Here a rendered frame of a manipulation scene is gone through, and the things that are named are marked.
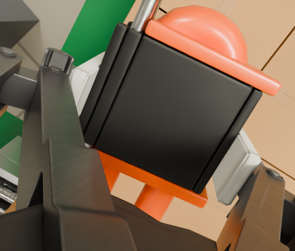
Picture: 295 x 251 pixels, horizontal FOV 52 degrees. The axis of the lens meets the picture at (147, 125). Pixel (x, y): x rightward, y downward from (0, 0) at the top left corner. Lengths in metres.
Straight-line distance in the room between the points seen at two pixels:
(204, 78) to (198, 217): 0.95
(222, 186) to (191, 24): 0.08
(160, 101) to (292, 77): 0.81
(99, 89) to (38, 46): 1.40
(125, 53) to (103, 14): 1.29
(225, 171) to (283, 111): 0.81
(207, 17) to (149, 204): 0.12
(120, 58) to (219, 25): 0.05
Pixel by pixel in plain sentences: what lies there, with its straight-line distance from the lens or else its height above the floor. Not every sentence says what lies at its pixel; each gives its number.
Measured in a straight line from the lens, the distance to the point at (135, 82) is 0.16.
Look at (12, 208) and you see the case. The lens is 1.06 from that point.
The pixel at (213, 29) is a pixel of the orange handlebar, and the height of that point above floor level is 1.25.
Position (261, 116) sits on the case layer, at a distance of 0.96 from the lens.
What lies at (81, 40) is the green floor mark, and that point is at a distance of 1.48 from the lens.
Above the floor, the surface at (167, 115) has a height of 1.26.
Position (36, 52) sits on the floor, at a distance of 1.56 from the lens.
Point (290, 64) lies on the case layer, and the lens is 0.94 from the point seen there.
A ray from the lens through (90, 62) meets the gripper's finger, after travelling 0.16.
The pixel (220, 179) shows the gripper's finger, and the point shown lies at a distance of 0.16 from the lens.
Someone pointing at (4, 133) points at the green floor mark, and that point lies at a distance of 1.76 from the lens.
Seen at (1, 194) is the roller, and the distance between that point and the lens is 1.20.
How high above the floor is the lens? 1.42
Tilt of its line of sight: 70 degrees down
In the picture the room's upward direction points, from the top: 167 degrees counter-clockwise
